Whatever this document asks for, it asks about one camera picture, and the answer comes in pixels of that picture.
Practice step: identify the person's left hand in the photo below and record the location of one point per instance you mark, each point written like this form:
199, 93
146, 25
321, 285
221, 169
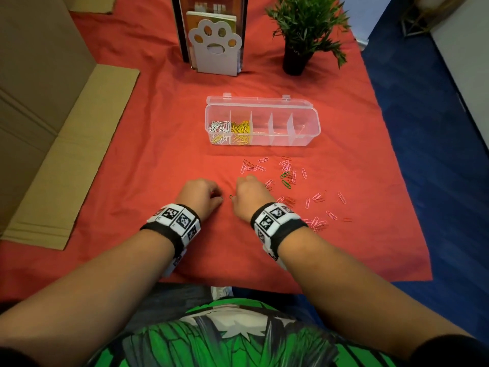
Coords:
198, 196

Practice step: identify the person's right hand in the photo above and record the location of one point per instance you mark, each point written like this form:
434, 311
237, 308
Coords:
252, 196

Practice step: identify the person's right thumb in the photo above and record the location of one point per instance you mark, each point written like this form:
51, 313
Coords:
235, 203

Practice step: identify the person's left thumb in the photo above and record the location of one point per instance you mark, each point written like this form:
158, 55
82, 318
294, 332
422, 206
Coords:
217, 203

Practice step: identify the person's left forearm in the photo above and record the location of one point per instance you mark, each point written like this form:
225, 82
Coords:
84, 301

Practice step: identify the person's right forearm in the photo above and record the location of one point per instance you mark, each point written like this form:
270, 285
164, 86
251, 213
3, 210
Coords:
363, 298

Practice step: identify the right marker wristband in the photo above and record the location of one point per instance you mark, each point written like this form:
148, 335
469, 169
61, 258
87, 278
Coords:
275, 221

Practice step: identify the marker wristband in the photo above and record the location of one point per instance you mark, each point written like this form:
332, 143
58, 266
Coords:
176, 221
275, 221

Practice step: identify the left marker wristband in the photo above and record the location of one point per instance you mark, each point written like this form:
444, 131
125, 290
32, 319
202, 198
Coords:
176, 221

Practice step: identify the scattered pink and green clips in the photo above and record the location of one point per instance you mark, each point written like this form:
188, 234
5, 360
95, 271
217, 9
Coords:
287, 173

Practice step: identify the red table cloth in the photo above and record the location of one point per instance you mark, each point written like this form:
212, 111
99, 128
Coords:
172, 149

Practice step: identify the pile of yellow paper clips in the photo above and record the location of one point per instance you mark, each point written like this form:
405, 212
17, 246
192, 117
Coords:
240, 130

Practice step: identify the pile of white paper clips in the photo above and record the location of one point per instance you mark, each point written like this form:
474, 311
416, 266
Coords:
219, 130

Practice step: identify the white shoe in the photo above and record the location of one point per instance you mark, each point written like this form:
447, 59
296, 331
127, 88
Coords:
222, 292

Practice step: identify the clear plastic divider box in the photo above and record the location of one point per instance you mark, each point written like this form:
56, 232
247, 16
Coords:
290, 126

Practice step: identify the green printed shirt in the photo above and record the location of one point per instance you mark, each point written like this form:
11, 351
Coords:
229, 340

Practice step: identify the white paw bookend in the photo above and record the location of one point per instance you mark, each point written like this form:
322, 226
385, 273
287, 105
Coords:
216, 59

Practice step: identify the black plant pot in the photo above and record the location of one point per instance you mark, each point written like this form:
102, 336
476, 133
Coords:
295, 63

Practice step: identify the orange book with dark cover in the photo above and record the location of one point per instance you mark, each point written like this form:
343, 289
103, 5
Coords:
238, 7

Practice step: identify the green artificial plant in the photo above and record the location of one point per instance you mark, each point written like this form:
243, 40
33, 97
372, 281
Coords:
307, 20

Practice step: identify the brown cardboard box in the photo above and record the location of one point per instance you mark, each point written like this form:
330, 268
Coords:
42, 110

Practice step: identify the gold metal stand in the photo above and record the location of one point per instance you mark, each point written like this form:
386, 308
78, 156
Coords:
428, 15

